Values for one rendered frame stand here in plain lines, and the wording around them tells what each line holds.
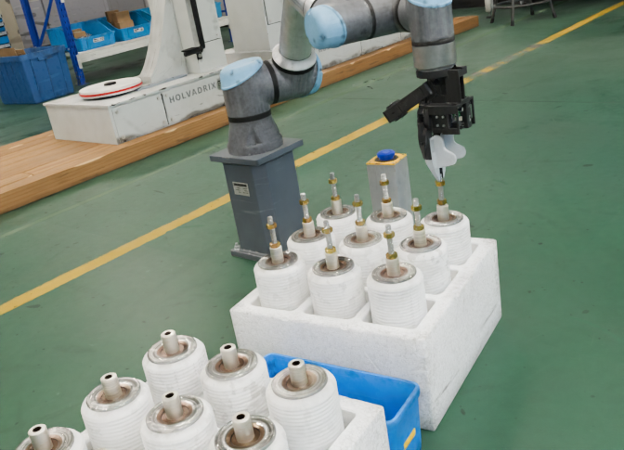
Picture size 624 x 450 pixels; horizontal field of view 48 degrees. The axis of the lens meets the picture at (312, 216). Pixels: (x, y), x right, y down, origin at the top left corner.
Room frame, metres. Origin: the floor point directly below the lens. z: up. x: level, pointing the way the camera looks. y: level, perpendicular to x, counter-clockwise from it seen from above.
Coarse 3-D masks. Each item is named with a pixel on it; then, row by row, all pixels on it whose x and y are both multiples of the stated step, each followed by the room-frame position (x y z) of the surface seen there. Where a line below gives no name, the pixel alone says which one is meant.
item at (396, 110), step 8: (416, 88) 1.25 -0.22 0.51; (424, 88) 1.24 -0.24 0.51; (408, 96) 1.27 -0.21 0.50; (416, 96) 1.25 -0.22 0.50; (424, 96) 1.24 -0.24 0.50; (392, 104) 1.30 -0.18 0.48; (400, 104) 1.27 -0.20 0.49; (408, 104) 1.26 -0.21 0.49; (416, 104) 1.26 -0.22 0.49; (384, 112) 1.30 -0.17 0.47; (392, 112) 1.29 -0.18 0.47; (400, 112) 1.28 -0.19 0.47; (392, 120) 1.29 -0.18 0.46
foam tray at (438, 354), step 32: (480, 256) 1.22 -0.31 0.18; (256, 288) 1.25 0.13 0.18; (448, 288) 1.11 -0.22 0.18; (480, 288) 1.19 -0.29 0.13; (256, 320) 1.14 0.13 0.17; (288, 320) 1.10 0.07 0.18; (320, 320) 1.08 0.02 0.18; (352, 320) 1.06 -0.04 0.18; (448, 320) 1.05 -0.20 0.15; (480, 320) 1.17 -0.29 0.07; (256, 352) 1.15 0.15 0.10; (288, 352) 1.11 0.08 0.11; (320, 352) 1.07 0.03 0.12; (352, 352) 1.04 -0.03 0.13; (384, 352) 1.00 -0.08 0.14; (416, 352) 0.97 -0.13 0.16; (448, 352) 1.04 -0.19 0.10; (480, 352) 1.16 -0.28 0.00; (448, 384) 1.02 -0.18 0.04
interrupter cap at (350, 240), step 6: (354, 234) 1.26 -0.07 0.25; (372, 234) 1.24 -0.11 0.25; (378, 234) 1.24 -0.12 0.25; (348, 240) 1.23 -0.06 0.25; (354, 240) 1.23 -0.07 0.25; (372, 240) 1.21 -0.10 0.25; (378, 240) 1.20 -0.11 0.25; (348, 246) 1.21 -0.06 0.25; (354, 246) 1.20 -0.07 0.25; (360, 246) 1.19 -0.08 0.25; (366, 246) 1.19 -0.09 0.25
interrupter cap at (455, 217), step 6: (450, 210) 1.29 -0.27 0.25; (426, 216) 1.28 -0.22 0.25; (432, 216) 1.28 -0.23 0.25; (450, 216) 1.27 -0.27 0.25; (456, 216) 1.26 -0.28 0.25; (462, 216) 1.25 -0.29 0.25; (426, 222) 1.25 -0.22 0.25; (432, 222) 1.25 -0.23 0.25; (438, 222) 1.25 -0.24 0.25; (444, 222) 1.24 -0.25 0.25; (450, 222) 1.24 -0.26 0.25; (456, 222) 1.23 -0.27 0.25
